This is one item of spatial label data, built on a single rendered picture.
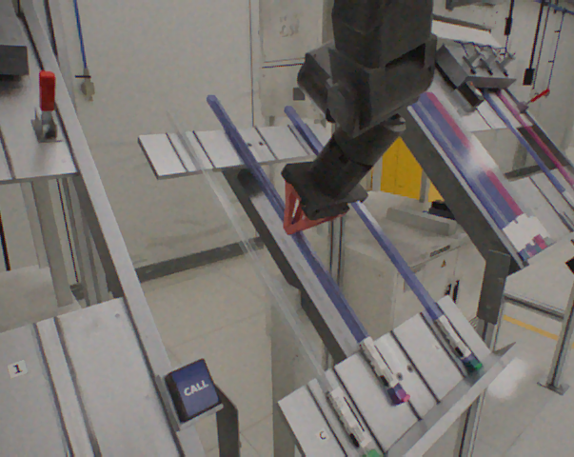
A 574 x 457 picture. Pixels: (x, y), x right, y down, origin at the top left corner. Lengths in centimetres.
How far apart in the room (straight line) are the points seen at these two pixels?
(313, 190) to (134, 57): 201
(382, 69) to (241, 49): 237
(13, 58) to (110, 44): 172
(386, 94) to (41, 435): 43
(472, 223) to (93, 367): 82
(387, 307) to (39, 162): 96
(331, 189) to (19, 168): 38
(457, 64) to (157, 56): 161
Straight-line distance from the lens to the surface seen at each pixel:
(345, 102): 34
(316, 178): 45
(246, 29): 272
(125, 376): 47
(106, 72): 233
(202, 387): 43
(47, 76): 53
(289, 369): 65
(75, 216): 83
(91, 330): 48
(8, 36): 65
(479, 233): 100
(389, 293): 120
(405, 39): 34
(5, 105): 64
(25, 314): 105
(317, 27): 130
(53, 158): 59
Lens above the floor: 107
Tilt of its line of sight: 19 degrees down
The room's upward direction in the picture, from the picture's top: straight up
